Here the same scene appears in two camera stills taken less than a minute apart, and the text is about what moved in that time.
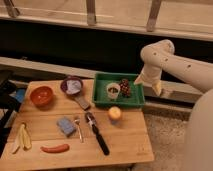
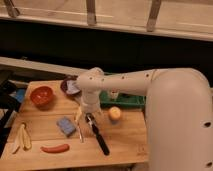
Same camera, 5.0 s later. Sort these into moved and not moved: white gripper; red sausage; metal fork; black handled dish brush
Moved: white gripper
Not moved: red sausage; metal fork; black handled dish brush
